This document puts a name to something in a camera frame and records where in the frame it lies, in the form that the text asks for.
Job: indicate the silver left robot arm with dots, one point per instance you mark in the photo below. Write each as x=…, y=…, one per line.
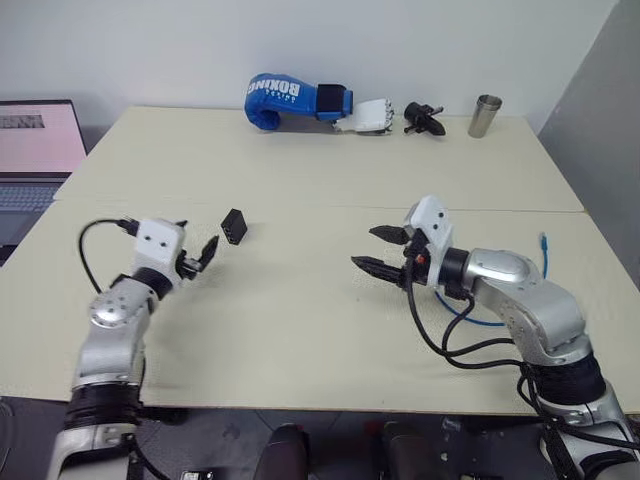
x=107, y=345

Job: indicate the dark rounded shape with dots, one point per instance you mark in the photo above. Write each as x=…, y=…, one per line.
x=282, y=452

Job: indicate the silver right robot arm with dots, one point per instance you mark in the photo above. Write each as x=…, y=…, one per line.
x=535, y=310

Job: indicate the blue boxing glove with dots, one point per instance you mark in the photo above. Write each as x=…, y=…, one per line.
x=280, y=97

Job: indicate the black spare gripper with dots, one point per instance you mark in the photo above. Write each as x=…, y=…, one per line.
x=422, y=120

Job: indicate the open laptop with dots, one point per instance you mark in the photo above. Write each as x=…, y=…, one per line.
x=35, y=145

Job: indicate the white robotic hand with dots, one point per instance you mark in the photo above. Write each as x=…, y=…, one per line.
x=370, y=116

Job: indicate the small black box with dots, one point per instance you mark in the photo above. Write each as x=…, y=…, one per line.
x=234, y=227

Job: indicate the metal cup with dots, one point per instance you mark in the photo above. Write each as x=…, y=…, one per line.
x=484, y=117

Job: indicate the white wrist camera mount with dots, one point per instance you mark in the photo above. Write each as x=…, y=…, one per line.
x=159, y=242
x=434, y=220

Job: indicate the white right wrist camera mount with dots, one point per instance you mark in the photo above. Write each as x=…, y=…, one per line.
x=434, y=220

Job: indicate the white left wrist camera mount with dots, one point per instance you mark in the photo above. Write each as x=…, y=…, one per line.
x=159, y=242

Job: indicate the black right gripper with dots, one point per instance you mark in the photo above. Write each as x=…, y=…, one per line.
x=417, y=250

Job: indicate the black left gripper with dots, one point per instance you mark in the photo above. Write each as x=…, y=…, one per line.
x=188, y=266

